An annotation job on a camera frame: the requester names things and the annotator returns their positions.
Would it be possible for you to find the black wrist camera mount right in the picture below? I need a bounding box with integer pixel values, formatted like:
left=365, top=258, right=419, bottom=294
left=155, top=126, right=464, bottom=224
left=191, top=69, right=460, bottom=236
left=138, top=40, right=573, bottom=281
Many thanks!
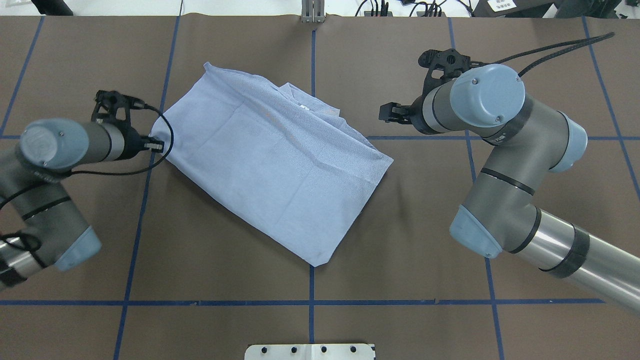
left=417, top=48, right=487, bottom=97

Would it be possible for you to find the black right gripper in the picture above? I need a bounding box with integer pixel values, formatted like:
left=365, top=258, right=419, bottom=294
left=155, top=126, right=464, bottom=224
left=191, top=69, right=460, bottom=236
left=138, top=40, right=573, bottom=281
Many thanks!
left=378, top=97, right=428, bottom=132

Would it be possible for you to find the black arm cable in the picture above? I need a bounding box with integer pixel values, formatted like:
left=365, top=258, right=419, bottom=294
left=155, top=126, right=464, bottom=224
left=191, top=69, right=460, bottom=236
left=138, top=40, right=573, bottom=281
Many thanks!
left=492, top=32, right=616, bottom=78
left=0, top=102, right=175, bottom=236

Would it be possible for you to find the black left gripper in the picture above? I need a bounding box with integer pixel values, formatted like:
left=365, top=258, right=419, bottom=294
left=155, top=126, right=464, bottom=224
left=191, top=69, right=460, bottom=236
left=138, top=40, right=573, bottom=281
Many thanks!
left=122, top=129, right=165, bottom=160

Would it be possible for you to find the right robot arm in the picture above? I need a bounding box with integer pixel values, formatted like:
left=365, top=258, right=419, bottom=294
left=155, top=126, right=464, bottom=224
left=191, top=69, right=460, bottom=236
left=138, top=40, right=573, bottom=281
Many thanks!
left=378, top=64, right=640, bottom=315

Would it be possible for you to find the aluminium frame post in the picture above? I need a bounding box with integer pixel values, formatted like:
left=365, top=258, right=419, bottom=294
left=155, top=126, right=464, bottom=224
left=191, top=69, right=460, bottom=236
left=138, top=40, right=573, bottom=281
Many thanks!
left=301, top=0, right=326, bottom=24

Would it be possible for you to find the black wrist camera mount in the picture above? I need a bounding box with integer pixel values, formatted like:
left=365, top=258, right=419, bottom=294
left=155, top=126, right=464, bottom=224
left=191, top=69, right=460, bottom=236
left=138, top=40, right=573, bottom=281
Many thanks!
left=417, top=48, right=487, bottom=97
left=90, top=89, right=147, bottom=125

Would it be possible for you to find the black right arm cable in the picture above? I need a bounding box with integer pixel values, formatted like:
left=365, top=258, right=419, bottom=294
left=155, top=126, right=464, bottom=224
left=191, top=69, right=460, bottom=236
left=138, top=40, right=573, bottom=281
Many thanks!
left=492, top=32, right=616, bottom=78

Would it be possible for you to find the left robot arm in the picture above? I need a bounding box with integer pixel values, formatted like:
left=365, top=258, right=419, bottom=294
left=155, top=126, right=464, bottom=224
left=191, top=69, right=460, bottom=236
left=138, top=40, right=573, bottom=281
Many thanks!
left=1, top=118, right=170, bottom=289

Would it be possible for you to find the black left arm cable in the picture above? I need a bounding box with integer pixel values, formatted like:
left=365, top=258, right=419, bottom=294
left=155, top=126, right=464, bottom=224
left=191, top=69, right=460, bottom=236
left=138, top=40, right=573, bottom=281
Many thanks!
left=0, top=102, right=175, bottom=236

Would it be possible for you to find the light blue striped shirt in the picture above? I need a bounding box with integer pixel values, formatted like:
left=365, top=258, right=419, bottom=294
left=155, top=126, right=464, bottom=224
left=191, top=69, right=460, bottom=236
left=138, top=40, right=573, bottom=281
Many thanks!
left=150, top=63, right=393, bottom=267

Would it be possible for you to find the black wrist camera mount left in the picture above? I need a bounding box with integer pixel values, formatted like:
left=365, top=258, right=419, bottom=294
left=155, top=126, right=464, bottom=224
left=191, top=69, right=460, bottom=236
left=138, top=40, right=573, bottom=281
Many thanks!
left=90, top=89, right=147, bottom=125

